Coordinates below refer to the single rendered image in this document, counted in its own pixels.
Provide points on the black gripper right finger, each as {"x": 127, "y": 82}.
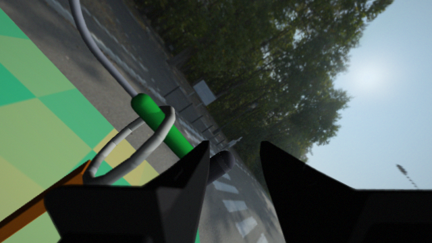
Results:
{"x": 312, "y": 207}

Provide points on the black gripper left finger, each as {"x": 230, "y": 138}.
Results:
{"x": 167, "y": 208}

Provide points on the orange-brown handle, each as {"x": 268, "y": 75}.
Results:
{"x": 85, "y": 173}

